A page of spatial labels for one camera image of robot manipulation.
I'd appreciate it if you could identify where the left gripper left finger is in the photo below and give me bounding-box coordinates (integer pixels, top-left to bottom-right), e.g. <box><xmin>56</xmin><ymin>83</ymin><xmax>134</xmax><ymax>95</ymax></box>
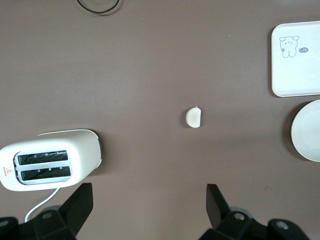
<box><xmin>18</xmin><ymin>183</ymin><xmax>94</xmax><ymax>240</ymax></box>

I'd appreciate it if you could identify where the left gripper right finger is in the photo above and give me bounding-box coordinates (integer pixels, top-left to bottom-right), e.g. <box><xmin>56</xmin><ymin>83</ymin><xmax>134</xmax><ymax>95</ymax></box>
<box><xmin>198</xmin><ymin>184</ymin><xmax>270</xmax><ymax>240</ymax></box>

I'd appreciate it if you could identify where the small white steamed bun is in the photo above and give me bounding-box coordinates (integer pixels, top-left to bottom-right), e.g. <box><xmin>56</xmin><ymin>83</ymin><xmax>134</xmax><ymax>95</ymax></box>
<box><xmin>185</xmin><ymin>105</ymin><xmax>202</xmax><ymax>129</ymax></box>

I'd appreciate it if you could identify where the round cream plate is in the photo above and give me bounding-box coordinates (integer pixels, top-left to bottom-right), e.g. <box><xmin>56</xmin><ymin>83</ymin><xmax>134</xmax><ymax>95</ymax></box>
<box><xmin>290</xmin><ymin>99</ymin><xmax>320</xmax><ymax>162</ymax></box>

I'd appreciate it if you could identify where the white two-slot toaster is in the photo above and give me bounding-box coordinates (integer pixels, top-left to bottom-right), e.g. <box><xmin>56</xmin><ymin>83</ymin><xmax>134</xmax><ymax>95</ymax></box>
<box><xmin>0</xmin><ymin>128</ymin><xmax>103</xmax><ymax>193</ymax></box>

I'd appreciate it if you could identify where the cream rectangular rabbit tray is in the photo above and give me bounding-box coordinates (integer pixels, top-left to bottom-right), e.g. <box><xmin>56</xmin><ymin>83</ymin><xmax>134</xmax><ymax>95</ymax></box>
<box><xmin>270</xmin><ymin>20</ymin><xmax>320</xmax><ymax>98</ymax></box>

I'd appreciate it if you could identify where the brown table cover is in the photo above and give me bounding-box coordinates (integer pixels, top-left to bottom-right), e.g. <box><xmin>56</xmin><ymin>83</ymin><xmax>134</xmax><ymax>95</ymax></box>
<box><xmin>0</xmin><ymin>0</ymin><xmax>320</xmax><ymax>240</ymax></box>

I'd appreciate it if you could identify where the white toaster power cable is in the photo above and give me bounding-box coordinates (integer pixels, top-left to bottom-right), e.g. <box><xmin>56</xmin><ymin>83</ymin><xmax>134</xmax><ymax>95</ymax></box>
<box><xmin>24</xmin><ymin>187</ymin><xmax>61</xmax><ymax>223</ymax></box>

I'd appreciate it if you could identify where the black looped cable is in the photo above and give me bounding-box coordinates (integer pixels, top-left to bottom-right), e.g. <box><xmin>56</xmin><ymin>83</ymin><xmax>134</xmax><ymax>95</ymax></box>
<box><xmin>76</xmin><ymin>0</ymin><xmax>121</xmax><ymax>15</ymax></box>

